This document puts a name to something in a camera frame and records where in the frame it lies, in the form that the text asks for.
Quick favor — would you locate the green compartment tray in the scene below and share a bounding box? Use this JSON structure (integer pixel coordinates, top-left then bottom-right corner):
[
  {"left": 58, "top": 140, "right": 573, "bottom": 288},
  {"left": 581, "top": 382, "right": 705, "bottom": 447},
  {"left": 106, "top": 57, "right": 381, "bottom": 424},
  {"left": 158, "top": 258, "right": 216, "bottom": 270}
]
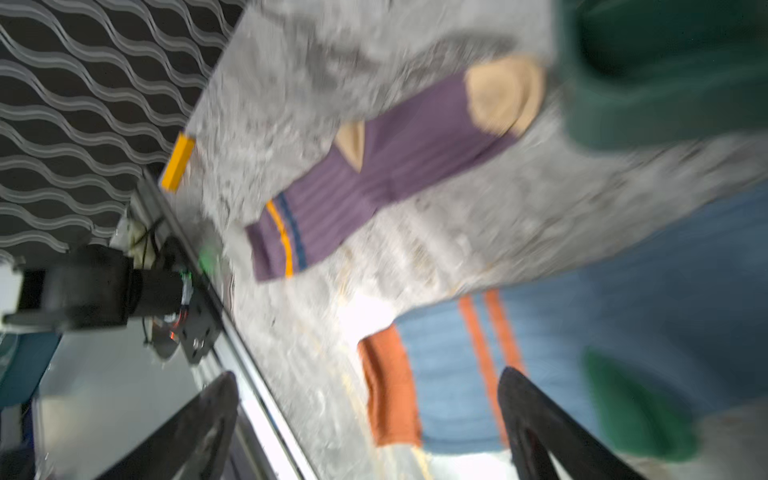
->
[{"left": 552, "top": 1, "right": 767, "bottom": 151}]

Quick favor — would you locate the purple sock tan toe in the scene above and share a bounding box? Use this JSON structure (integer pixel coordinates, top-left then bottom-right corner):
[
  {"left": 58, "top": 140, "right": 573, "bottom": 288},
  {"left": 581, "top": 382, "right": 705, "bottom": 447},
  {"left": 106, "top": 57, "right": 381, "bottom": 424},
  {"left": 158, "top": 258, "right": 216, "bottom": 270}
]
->
[{"left": 245, "top": 55, "right": 546, "bottom": 281}]

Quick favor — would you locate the blue sock orange cuff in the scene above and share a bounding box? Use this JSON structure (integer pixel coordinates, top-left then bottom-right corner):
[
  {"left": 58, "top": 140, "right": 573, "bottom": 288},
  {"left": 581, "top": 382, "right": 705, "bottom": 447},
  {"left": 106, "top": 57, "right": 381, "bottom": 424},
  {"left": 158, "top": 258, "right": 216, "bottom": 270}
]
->
[{"left": 358, "top": 184, "right": 767, "bottom": 461}]

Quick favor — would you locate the yellow block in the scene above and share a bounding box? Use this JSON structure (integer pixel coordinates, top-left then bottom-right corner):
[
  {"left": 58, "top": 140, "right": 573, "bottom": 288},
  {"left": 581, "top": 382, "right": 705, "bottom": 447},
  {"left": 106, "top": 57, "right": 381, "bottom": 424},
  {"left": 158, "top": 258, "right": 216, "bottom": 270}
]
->
[{"left": 159, "top": 133, "right": 196, "bottom": 193}]

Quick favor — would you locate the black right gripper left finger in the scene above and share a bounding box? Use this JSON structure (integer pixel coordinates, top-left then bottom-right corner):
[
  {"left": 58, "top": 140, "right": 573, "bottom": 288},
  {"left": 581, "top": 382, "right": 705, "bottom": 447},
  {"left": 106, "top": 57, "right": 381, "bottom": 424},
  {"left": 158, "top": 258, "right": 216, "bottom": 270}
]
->
[{"left": 100, "top": 371, "right": 239, "bottom": 479}]

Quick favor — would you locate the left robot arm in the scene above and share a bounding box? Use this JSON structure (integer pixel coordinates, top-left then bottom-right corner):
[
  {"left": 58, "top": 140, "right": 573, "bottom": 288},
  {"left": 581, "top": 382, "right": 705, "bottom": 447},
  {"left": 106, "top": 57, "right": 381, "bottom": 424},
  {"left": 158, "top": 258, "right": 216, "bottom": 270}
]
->
[{"left": 1, "top": 237, "right": 222, "bottom": 365}]

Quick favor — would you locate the front aluminium rail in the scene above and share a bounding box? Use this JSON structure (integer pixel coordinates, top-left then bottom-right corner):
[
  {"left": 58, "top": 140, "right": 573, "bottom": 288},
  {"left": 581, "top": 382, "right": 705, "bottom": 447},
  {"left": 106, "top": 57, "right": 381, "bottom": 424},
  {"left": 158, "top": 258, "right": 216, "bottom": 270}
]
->
[{"left": 137, "top": 172, "right": 317, "bottom": 480}]

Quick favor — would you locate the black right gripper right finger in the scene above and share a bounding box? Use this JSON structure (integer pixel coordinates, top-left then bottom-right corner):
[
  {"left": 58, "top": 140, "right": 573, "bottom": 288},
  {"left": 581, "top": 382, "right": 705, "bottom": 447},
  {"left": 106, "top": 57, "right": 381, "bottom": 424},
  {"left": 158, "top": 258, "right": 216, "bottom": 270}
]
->
[{"left": 497, "top": 367, "right": 644, "bottom": 480}]

